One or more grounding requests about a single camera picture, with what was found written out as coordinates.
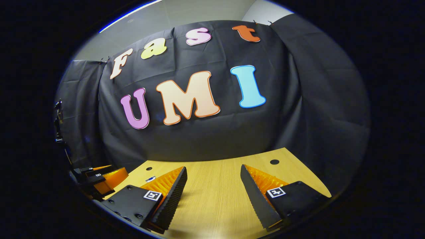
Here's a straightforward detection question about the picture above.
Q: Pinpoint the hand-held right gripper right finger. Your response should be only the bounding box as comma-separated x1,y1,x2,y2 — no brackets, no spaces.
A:
240,164,333,232

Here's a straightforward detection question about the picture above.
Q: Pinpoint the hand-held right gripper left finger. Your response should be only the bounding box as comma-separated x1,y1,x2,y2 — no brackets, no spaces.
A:
101,166,188,234

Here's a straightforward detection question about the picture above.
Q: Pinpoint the wooden desktop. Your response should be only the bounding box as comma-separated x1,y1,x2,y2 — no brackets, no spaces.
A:
103,148,332,239

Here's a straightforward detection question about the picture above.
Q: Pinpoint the black backdrop cloth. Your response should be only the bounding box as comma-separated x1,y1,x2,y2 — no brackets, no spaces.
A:
55,13,372,199

